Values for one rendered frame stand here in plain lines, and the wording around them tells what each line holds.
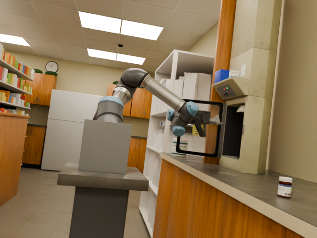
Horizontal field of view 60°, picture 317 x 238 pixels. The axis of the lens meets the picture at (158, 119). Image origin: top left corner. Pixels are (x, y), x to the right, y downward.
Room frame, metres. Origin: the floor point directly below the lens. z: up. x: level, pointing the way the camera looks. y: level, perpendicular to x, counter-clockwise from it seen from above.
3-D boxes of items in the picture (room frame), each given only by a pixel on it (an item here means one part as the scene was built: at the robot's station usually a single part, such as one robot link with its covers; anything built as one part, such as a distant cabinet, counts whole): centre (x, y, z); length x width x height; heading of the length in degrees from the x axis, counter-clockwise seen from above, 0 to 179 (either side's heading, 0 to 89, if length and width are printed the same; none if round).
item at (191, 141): (2.00, -0.30, 1.19); 0.30 x 0.01 x 0.40; 79
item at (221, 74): (1.91, -0.42, 1.56); 0.10 x 0.10 x 0.09; 11
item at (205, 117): (1.76, -0.26, 1.25); 0.12 x 0.08 x 0.09; 100
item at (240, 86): (1.81, -0.44, 1.46); 0.32 x 0.11 x 0.10; 11
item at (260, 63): (1.84, -0.62, 1.33); 0.32 x 0.25 x 0.77; 11
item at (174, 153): (2.39, -0.21, 1.02); 0.13 x 0.13 x 0.15
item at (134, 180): (1.14, 0.20, 0.92); 0.32 x 0.32 x 0.04; 13
